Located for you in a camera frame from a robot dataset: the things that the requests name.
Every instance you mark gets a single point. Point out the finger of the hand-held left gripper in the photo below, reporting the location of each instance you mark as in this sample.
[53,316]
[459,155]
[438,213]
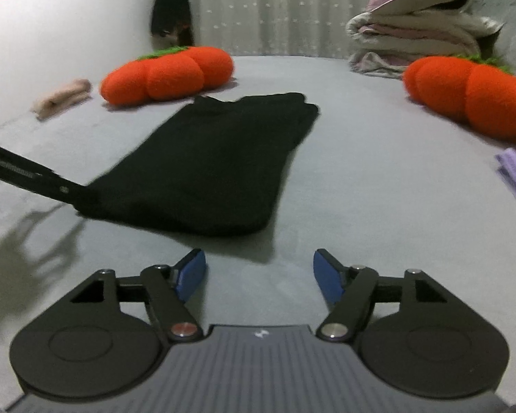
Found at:
[26,170]

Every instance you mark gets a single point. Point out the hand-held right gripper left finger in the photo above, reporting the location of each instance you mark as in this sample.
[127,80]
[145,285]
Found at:
[192,273]

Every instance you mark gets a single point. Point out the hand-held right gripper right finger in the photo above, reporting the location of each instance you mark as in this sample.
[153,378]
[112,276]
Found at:
[327,277]

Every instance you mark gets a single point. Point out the black t-shirt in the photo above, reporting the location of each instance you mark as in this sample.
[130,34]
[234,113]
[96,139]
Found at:
[206,167]

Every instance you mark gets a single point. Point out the pink folded garment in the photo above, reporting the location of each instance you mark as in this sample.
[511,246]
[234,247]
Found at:
[60,97]

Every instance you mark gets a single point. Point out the large orange pumpkin cushion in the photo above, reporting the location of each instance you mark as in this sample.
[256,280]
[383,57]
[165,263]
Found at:
[167,77]

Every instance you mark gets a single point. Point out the black hanging garment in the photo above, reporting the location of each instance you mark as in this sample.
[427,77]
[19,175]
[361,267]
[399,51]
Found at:
[172,4]

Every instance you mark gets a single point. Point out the small orange pumpkin cushion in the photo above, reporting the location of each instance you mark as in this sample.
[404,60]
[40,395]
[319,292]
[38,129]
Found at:
[490,90]

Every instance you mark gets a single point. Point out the pile of folded quilts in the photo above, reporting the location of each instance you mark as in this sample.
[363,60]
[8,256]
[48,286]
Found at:
[413,34]

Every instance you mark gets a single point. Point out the grey dotted curtain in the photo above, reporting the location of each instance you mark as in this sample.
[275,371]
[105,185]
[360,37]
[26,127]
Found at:
[275,8]

